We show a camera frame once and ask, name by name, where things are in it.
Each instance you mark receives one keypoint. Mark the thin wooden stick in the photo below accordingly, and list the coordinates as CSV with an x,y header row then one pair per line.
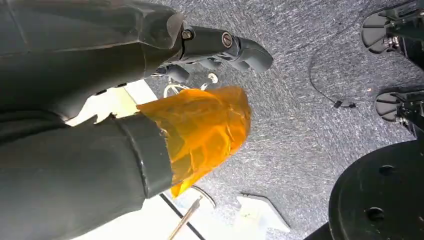
x,y
185,218

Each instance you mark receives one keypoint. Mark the white desk foot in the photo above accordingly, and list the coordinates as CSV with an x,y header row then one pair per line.
x,y
258,215

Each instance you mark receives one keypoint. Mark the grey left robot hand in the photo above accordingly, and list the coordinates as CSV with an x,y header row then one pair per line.
x,y
73,165

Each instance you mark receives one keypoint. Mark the black robot foot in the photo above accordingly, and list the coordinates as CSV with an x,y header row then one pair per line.
x,y
397,30
397,107

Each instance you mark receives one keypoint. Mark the black round base plate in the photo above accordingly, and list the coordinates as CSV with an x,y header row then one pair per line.
x,y
381,195

